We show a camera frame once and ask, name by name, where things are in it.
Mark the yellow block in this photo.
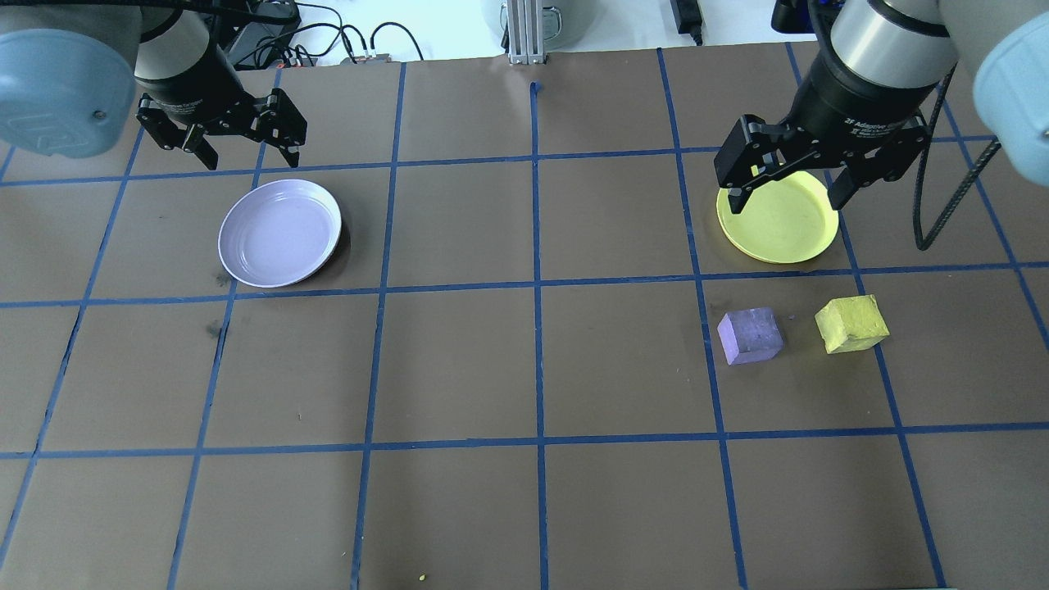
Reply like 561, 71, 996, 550
815, 295, 891, 355

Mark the purple block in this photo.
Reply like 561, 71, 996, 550
717, 307, 785, 366

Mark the yellow plate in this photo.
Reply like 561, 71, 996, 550
715, 168, 841, 265

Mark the black power brick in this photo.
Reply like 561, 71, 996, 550
225, 0, 300, 70

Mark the purple plate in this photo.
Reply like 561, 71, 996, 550
217, 179, 343, 289

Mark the power strip with red plugs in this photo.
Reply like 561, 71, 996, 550
275, 49, 394, 68

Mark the black power adapter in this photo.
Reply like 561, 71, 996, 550
670, 0, 706, 46

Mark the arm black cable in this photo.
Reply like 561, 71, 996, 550
914, 61, 1002, 251

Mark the aluminium post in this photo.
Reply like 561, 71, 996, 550
506, 0, 548, 66

